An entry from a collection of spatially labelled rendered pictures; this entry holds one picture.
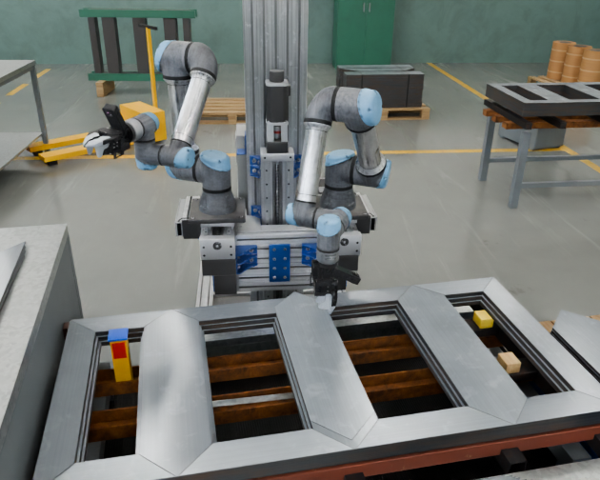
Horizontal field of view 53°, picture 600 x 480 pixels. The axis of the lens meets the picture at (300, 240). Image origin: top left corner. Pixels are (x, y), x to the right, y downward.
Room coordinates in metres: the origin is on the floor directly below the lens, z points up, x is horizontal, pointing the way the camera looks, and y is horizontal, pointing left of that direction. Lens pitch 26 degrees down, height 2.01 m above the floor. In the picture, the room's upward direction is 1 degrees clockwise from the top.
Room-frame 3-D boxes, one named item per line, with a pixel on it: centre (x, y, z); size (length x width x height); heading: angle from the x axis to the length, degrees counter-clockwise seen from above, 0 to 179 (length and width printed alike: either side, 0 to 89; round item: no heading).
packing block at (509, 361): (1.56, -0.69, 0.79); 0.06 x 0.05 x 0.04; 12
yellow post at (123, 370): (1.56, 0.58, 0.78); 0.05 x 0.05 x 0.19; 12
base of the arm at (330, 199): (2.28, -0.16, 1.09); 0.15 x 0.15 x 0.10
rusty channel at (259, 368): (1.70, -0.02, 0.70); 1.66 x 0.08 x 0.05; 102
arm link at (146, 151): (2.03, 0.54, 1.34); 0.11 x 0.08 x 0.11; 70
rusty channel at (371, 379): (1.50, -0.07, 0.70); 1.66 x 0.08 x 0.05; 102
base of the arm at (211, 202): (2.24, 0.34, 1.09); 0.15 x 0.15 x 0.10
